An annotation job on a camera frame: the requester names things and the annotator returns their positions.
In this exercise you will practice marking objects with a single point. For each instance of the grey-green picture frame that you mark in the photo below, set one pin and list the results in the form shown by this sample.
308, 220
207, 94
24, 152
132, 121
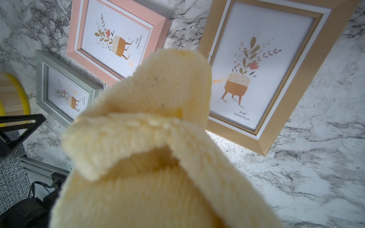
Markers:
62, 91

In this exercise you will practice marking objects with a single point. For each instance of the yellow cleaning cloth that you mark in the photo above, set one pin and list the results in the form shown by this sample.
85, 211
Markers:
142, 158

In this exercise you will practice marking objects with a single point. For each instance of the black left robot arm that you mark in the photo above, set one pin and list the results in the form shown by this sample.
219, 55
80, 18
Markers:
29, 188

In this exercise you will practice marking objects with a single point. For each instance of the yellow bamboo steamer basket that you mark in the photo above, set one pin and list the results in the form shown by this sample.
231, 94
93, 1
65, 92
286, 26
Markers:
14, 100

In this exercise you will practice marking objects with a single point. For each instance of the pink picture frame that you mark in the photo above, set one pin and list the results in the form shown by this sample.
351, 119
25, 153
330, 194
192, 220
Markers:
112, 38

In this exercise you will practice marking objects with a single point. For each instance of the tan wooden picture frame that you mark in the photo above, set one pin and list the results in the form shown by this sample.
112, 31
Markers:
264, 55

